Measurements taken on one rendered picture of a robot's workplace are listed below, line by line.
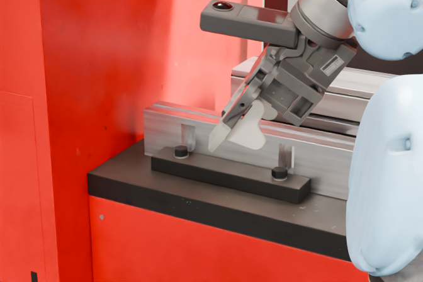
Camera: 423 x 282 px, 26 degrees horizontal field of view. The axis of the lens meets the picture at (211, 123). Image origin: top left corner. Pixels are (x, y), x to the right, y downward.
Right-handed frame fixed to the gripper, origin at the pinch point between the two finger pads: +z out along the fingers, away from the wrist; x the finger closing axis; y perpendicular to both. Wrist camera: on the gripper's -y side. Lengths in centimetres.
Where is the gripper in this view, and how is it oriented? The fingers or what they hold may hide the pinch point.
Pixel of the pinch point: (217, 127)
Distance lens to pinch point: 113.5
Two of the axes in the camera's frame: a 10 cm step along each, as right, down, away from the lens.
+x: 2.6, -4.9, 8.3
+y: 8.2, 5.6, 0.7
